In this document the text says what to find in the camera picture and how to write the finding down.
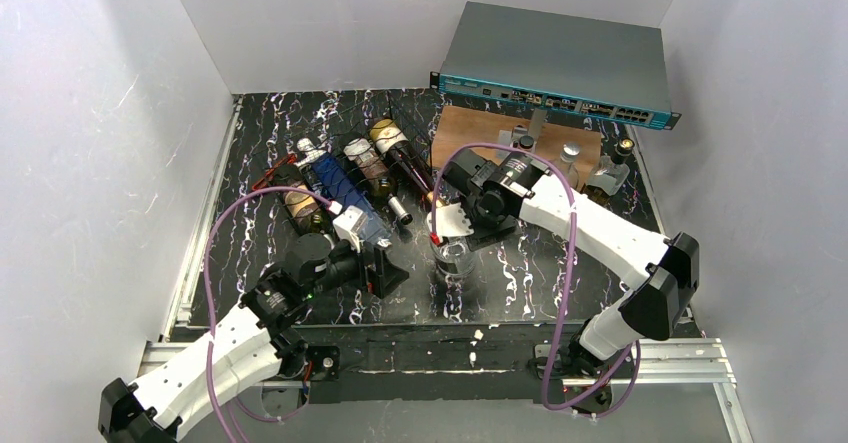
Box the metal bracket with knob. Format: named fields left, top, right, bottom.
left=497, top=109, right=548, bottom=153

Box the clear bottle gold label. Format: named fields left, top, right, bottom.
left=581, top=138, right=635, bottom=206

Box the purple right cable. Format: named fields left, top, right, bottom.
left=429, top=143, right=643, bottom=421

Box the dark bottle gold foil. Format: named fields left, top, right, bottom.
left=368, top=119, right=442, bottom=207

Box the clear bottle grey label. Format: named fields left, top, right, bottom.
left=431, top=237, right=475, bottom=281

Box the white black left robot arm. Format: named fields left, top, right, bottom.
left=98, top=233, right=409, bottom=442

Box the dark bottle brown label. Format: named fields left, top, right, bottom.
left=280, top=165, right=331, bottom=235

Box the red black wine rack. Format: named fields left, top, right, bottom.
left=251, top=153, right=299, bottom=191

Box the teal network switch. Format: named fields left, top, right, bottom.
left=430, top=2, right=681, bottom=130

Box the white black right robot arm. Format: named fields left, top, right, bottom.
left=437, top=144, right=700, bottom=361

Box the wooden board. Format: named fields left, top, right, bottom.
left=431, top=105, right=602, bottom=181

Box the clear round glass bottle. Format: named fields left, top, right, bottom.
left=556, top=142, right=581, bottom=190

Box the purple cable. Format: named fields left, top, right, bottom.
left=429, top=143, right=643, bottom=421
left=201, top=186, right=342, bottom=443

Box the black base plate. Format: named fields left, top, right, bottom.
left=269, top=323, right=611, bottom=405

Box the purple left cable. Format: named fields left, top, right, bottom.
left=201, top=186, right=342, bottom=443

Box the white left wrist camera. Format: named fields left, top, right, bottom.
left=332, top=206, right=367, bottom=253

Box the blue square glass bottle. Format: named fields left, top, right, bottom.
left=296, top=137, right=391, bottom=249

